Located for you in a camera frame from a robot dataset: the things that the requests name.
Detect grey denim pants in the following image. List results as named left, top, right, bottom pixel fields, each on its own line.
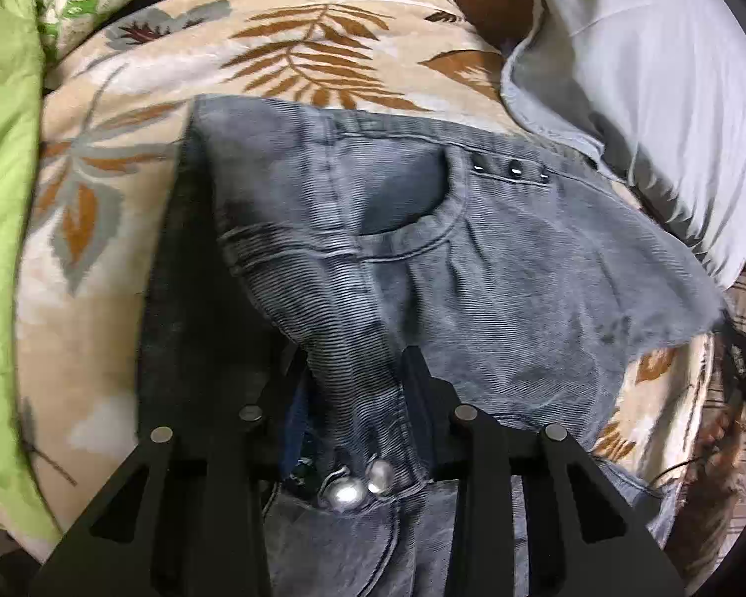
left=138, top=96, right=724, bottom=596

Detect brown striped floral quilt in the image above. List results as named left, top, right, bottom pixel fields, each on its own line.
left=661, top=271, right=746, bottom=585

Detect lime green sheet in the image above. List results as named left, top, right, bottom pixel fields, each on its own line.
left=0, top=0, right=60, bottom=558

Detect light grey pillow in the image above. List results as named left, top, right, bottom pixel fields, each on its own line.
left=501, top=0, right=746, bottom=287

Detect beige leaf print blanket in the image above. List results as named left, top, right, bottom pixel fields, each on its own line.
left=17, top=0, right=708, bottom=536

